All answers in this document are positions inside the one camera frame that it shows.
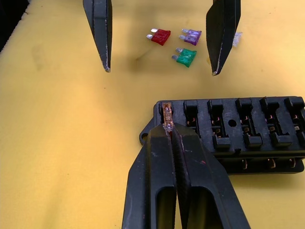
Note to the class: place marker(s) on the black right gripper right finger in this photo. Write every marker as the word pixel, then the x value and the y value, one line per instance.
pixel 205 190

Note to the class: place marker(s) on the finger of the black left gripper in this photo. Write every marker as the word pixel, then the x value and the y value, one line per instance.
pixel 101 28
pixel 220 33

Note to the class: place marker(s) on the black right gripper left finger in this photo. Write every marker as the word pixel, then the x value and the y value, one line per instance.
pixel 152 181

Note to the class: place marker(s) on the red blade fuse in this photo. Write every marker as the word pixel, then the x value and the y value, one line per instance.
pixel 161 37

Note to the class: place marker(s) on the orange blade fuse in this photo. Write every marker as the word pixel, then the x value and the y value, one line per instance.
pixel 167 114

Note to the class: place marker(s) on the clear blade fuse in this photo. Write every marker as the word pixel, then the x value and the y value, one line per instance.
pixel 237 39

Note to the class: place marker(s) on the purple blade fuse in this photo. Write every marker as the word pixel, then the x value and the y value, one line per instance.
pixel 193 38

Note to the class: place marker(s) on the green blade fuse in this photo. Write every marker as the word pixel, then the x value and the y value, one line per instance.
pixel 187 58

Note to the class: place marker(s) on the black fuse box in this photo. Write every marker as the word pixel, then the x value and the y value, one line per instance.
pixel 205 114

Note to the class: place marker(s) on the yellow foam mat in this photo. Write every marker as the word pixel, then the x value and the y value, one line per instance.
pixel 59 143

